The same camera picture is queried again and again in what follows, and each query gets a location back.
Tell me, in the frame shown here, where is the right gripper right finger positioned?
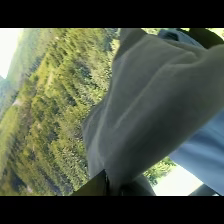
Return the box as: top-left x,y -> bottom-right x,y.
119,174 -> 157,197

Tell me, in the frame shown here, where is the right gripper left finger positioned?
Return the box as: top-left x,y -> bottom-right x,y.
70,169 -> 109,197

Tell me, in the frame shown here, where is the grey garment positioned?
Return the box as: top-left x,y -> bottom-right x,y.
81,28 -> 224,197

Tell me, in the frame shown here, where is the light blue garment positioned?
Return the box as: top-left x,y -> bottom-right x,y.
168,109 -> 224,197

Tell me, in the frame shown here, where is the dark blue garment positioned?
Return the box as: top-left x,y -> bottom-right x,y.
157,28 -> 203,48

